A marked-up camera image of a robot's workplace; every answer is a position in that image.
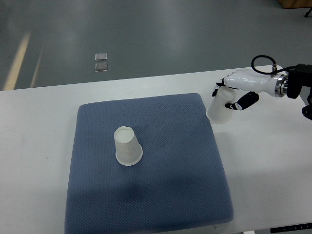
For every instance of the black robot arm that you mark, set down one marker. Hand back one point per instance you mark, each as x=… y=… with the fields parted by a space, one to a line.
x=299 y=76

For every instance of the upper metal floor plate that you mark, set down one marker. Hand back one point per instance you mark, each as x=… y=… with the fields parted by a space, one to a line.
x=101 y=56

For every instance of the blue grey cushion mat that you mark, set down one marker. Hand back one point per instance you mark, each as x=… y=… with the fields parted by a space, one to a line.
x=179 y=183

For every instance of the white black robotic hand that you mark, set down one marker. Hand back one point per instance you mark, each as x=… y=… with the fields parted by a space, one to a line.
x=253 y=83

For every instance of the wooden furniture corner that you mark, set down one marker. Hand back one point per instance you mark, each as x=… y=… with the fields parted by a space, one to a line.
x=293 y=4

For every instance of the black table control panel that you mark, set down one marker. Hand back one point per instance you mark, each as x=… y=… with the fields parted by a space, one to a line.
x=291 y=228

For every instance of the white paper cup on cushion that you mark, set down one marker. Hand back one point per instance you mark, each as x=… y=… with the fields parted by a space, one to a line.
x=128 y=150

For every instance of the lower metal floor plate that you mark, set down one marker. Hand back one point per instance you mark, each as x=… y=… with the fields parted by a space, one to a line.
x=101 y=66

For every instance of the black tripod leg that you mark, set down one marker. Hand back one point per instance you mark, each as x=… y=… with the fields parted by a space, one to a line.
x=308 y=13

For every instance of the white paper cup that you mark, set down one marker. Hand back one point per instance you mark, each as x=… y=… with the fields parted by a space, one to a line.
x=217 y=111
x=128 y=150

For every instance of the metal floor plate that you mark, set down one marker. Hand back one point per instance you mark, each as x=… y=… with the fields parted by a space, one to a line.
x=101 y=66
x=101 y=56

